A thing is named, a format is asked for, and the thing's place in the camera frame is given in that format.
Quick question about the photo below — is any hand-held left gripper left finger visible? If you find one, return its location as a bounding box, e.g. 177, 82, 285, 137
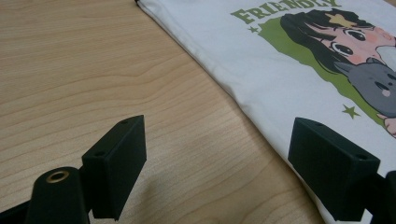
81, 114, 148, 221

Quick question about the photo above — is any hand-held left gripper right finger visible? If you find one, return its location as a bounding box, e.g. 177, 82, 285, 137
287, 117, 381, 222

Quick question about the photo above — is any white printed t-shirt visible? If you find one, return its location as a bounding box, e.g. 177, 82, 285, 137
134, 0, 396, 224

